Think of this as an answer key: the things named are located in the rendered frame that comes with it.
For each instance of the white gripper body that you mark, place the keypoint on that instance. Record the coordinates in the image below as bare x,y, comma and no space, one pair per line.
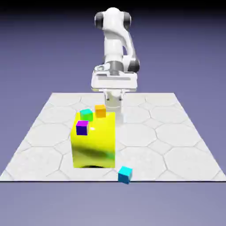
114,84

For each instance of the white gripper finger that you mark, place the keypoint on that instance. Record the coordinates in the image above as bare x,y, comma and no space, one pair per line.
121,96
106,96

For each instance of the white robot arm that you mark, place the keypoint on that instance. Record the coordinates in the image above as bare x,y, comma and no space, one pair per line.
113,35

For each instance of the small orange cube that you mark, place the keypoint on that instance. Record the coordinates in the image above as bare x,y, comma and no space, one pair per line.
100,111

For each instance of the small teal cube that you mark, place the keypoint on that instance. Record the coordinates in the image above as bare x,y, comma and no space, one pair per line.
86,115

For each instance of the small purple cube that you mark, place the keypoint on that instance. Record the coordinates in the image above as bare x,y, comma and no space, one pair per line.
81,128

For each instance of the small cyan cube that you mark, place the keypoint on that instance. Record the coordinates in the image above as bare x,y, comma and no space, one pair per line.
124,174

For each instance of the large yellow box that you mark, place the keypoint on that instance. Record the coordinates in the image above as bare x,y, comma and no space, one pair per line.
95,141

